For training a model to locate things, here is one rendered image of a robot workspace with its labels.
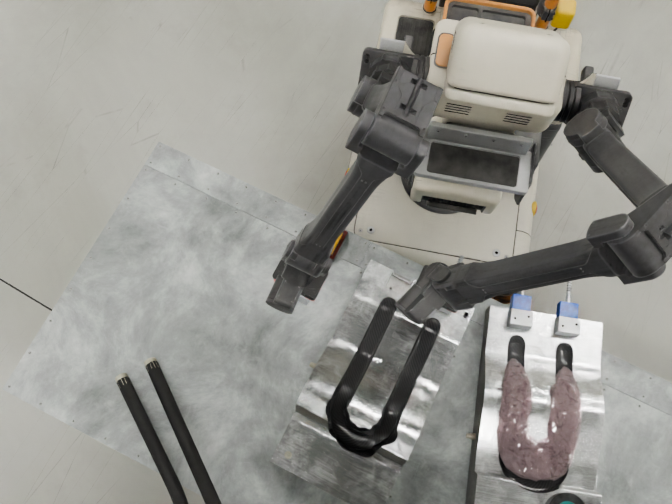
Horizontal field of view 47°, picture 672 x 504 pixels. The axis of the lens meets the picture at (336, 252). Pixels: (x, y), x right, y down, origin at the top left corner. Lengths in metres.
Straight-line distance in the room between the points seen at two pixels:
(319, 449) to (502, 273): 0.61
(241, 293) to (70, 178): 1.26
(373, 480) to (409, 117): 0.86
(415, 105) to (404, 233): 1.33
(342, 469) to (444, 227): 1.02
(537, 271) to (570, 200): 1.61
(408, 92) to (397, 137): 0.07
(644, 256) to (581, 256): 0.10
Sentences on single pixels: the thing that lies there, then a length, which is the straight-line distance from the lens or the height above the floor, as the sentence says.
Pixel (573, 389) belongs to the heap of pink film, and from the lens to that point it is 1.79.
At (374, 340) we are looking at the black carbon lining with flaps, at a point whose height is 0.88.
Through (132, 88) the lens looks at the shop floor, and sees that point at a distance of 3.07.
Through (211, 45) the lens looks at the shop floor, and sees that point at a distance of 3.12.
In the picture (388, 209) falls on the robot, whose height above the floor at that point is 0.28.
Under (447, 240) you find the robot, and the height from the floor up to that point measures 0.28.
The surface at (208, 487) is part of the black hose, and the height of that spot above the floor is 0.90.
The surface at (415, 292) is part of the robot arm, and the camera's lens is 1.52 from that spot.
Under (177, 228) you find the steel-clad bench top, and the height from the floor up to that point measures 0.80.
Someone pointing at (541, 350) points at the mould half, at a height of 0.85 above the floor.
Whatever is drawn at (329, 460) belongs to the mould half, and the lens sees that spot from 1.72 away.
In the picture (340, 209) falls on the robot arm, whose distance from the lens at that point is 1.27.
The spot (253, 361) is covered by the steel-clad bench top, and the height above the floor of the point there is 0.80.
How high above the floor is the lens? 2.58
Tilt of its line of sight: 72 degrees down
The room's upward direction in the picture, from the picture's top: 2 degrees clockwise
